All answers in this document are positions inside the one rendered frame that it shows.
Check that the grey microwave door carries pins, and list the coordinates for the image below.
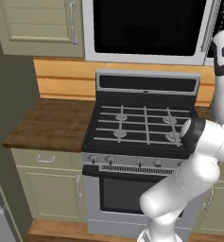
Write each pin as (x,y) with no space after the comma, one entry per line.
(210,26)

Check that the black oven door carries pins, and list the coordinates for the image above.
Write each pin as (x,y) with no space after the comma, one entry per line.
(123,195)

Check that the green drawer front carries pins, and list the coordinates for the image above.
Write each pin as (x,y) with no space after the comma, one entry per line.
(42,158)

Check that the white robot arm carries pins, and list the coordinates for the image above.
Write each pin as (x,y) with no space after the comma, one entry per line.
(192,179)

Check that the grey stove knob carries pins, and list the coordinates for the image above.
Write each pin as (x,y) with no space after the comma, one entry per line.
(139,163)
(180,164)
(109,160)
(92,159)
(158,163)

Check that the grey fridge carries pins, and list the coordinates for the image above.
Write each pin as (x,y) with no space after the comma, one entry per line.
(0,208)

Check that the black and grey gas stove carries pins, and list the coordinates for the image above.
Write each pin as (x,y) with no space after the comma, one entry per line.
(141,148)

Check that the grey microwave oven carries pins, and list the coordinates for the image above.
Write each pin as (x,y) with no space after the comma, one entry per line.
(148,30)

